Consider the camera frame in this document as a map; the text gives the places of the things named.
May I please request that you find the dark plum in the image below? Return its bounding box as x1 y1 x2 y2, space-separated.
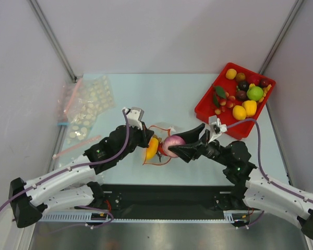
259 78 270 88

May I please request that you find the red lychee cluster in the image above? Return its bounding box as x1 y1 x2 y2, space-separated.
212 85 235 115

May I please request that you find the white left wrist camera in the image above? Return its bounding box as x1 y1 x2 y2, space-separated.
122 107 144 130

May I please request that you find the dark purple mangosteen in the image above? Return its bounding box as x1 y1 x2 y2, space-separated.
237 80 249 92

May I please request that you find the bag of white slices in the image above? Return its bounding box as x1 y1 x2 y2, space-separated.
63 75 115 143

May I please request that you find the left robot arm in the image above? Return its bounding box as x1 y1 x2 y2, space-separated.
8 124 154 228

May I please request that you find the pink zipper empty bag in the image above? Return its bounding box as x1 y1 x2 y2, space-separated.
52 84 101 167

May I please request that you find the red chili pepper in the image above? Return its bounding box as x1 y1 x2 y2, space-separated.
158 142 167 156

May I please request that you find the clear zip bag orange zipper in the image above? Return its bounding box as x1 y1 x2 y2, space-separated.
142 122 176 166

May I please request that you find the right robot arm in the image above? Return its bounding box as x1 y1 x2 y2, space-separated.
164 120 313 240

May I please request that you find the green apple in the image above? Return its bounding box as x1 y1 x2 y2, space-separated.
247 86 264 102

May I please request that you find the white cable duct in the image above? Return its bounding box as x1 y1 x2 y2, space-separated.
38 210 251 224

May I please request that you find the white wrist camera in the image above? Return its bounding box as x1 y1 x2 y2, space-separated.
122 107 144 130
208 116 227 143

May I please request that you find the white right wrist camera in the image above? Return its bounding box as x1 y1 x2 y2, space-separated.
208 116 227 143

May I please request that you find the orange yellow mango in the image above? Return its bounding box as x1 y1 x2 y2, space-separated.
145 137 159 160

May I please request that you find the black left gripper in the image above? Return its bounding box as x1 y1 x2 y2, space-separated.
116 121 153 160

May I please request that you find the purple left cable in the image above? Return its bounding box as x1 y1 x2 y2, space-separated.
0 109 131 231

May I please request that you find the red plastic tray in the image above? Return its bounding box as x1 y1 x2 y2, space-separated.
195 62 276 126

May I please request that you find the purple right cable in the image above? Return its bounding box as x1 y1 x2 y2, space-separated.
225 118 313 230

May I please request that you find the red apple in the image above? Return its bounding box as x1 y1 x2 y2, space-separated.
247 74 260 86

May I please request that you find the purple cable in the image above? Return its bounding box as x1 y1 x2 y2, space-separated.
225 118 313 230
0 109 131 231

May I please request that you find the purple onion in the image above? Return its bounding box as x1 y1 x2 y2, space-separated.
162 135 185 158

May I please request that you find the yellow bell pepper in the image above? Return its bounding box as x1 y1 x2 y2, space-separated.
242 100 257 117

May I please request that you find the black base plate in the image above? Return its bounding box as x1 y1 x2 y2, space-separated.
87 182 253 220

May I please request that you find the yellow lemon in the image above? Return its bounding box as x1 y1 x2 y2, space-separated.
232 105 247 121

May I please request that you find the aluminium frame post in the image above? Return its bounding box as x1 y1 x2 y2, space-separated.
27 0 78 83
258 0 306 75

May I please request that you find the left aluminium frame post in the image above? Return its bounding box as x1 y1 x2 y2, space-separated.
27 0 78 83

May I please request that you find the right aluminium frame post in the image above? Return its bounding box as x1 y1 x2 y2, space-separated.
258 0 306 75

